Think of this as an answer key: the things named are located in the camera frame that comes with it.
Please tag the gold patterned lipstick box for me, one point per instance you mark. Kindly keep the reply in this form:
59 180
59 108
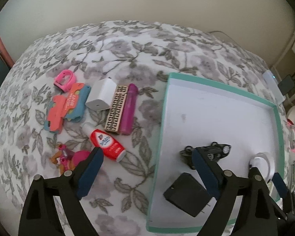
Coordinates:
116 110

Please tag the red white glue bottle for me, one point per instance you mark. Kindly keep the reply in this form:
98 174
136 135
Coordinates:
112 149

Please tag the black power adapter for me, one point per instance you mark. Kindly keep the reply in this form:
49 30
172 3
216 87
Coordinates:
188 195

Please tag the black toy car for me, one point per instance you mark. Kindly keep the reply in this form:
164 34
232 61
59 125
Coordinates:
215 151

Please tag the purple lip balm tube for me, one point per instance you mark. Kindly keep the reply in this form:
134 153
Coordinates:
126 124

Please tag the floral grey white blanket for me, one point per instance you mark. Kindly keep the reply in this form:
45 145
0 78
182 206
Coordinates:
128 52

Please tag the white tape roll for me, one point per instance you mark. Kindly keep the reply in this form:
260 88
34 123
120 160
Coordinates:
265 163

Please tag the white power bank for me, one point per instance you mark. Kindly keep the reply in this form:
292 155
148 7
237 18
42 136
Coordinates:
272 83

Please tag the teal rimmed white tray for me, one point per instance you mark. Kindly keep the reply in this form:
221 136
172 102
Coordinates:
196 112

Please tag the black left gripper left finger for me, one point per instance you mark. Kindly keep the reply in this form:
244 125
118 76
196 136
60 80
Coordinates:
39 215

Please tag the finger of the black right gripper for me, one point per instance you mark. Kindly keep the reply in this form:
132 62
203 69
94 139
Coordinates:
288 198

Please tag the pink smart watch band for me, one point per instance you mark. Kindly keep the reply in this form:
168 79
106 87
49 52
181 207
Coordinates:
65 80

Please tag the white usb charger cube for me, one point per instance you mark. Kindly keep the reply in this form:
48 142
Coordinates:
101 95

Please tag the dark wall adapter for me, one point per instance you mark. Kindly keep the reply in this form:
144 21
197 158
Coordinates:
286 85

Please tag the pink brown puppy toy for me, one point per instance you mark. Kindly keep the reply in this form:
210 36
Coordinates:
67 160

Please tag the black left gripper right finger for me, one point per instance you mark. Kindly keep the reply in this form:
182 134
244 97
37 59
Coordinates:
257 215

